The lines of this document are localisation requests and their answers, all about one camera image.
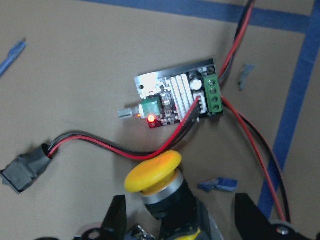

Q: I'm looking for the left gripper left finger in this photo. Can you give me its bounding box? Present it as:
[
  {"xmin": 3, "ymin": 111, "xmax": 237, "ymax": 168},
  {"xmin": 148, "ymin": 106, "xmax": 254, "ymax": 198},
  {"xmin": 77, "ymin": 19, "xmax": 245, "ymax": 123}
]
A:
[{"xmin": 100, "ymin": 195, "xmax": 127, "ymax": 240}]

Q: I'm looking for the red black power cable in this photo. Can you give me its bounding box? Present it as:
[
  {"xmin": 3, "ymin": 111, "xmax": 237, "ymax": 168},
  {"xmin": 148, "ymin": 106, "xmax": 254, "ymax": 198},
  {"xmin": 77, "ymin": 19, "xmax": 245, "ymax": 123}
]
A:
[{"xmin": 217, "ymin": 0, "xmax": 292, "ymax": 223}]

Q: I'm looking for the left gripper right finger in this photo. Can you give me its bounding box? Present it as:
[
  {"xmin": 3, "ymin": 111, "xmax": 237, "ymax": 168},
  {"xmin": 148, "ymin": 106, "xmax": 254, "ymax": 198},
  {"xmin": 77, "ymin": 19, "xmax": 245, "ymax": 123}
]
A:
[{"xmin": 234, "ymin": 193, "xmax": 271, "ymax": 240}]

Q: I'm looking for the motor controller circuit board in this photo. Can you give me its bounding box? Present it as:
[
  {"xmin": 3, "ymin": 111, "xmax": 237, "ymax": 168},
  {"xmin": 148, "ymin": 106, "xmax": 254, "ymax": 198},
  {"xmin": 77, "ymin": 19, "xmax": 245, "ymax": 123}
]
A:
[{"xmin": 118, "ymin": 58, "xmax": 224, "ymax": 129}]

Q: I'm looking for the black rocker switch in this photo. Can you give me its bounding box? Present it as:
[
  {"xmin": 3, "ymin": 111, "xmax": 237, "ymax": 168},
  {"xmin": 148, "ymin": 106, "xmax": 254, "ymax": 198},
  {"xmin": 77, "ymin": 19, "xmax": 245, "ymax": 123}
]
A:
[{"xmin": 0, "ymin": 143, "xmax": 52, "ymax": 194}]

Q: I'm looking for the yellow push button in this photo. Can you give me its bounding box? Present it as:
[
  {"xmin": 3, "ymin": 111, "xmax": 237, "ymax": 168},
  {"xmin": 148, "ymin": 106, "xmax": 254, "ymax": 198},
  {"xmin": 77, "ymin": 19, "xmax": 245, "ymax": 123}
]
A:
[{"xmin": 124, "ymin": 150, "xmax": 223, "ymax": 240}]

